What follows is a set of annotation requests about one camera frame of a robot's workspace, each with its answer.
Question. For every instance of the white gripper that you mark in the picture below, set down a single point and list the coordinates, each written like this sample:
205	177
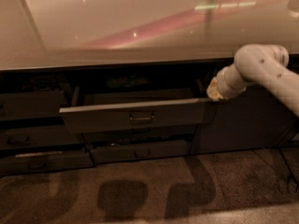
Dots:
221	84

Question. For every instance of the dark drawer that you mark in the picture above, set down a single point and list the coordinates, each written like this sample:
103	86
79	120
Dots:
43	136
132	134
45	163
31	105
107	112
143	151

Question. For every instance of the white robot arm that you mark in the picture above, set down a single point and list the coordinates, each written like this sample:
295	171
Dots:
265	65

